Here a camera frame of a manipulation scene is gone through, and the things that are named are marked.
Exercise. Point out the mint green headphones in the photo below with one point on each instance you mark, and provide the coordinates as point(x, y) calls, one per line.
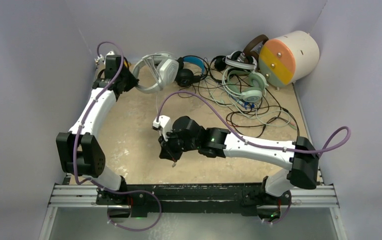
point(257, 85)

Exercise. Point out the brown headphones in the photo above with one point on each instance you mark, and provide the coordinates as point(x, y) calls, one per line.
point(253, 48)

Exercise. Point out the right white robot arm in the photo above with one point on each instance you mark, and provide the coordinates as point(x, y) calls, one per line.
point(298, 168)

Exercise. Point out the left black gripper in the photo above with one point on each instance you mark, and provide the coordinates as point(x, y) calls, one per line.
point(131, 85)

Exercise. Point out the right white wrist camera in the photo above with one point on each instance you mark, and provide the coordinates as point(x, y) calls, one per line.
point(163, 124)

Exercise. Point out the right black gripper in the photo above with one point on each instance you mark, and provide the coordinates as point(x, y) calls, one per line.
point(167, 152)

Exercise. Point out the white black headphones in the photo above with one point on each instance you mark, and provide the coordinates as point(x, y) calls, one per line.
point(239, 60)

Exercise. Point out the white grey headphones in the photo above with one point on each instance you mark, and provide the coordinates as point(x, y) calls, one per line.
point(163, 66)

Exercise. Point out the round pastel drawer cabinet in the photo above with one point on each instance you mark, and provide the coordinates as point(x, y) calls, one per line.
point(288, 58)

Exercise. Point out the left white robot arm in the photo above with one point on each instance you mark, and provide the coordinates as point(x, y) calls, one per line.
point(79, 151)

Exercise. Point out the black blue headphones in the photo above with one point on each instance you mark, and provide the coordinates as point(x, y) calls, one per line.
point(185, 77)

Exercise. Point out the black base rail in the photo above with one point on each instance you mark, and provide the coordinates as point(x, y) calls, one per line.
point(246, 199)

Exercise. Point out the small black on-ear headphones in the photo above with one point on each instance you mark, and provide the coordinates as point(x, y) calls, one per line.
point(219, 65)

